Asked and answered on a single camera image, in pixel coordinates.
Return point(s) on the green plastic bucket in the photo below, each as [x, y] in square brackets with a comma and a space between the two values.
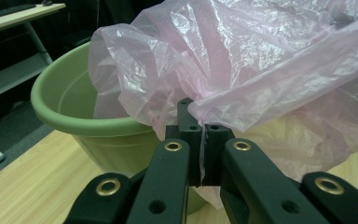
[68, 105]

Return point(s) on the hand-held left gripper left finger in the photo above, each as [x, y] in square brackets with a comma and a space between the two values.
[167, 174]

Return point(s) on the pink plastic bag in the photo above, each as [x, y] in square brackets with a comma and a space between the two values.
[245, 62]

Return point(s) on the black computer mouse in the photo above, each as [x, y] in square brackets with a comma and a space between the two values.
[47, 2]

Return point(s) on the black keyboard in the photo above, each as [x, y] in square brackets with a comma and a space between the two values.
[6, 11]

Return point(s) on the desk with white metal frame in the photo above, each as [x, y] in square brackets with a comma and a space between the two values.
[12, 73]

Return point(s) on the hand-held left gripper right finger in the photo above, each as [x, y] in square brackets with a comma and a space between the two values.
[245, 180]

